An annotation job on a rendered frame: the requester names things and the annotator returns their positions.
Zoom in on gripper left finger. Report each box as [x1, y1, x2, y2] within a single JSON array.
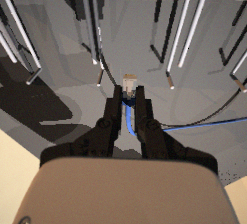
[[39, 85, 123, 169]]

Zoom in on blue patch cord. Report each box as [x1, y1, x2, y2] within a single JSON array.
[[126, 105, 247, 136]]

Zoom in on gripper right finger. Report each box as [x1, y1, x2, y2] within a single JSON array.
[[134, 86, 218, 175]]

